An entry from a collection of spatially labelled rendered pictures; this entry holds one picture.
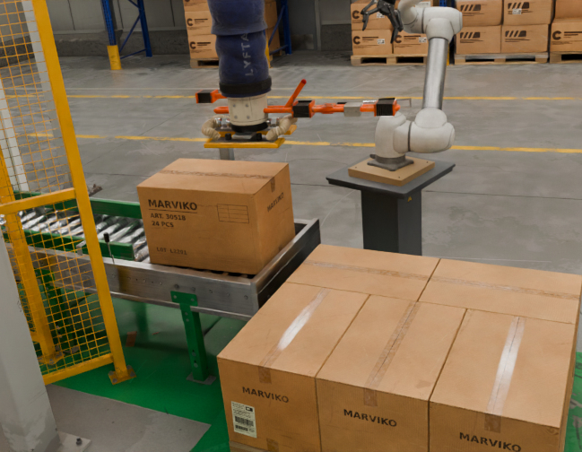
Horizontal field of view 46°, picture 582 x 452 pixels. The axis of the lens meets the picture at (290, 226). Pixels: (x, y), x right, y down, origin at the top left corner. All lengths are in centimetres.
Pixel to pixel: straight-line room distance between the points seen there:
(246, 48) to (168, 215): 85
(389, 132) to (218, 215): 102
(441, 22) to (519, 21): 615
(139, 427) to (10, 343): 73
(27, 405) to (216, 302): 88
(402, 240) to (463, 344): 122
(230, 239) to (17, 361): 101
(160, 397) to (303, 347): 102
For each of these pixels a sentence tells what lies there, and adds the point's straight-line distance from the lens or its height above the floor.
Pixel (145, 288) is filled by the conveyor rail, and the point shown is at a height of 49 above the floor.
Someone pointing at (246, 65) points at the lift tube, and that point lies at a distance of 290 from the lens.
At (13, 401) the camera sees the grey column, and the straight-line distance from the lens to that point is 299.
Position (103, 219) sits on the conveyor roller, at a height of 53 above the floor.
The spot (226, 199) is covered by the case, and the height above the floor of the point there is 91.
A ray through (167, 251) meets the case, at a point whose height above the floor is 62.
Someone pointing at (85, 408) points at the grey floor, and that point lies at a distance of 346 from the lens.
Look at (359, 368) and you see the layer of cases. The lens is 247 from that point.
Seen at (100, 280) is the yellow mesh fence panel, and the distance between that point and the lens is 331.
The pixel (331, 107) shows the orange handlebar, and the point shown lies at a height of 128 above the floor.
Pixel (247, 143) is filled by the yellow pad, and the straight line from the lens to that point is 294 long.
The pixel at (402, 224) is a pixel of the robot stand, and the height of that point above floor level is 49.
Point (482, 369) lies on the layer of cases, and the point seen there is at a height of 54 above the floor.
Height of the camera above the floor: 199
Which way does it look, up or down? 24 degrees down
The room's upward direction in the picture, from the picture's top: 5 degrees counter-clockwise
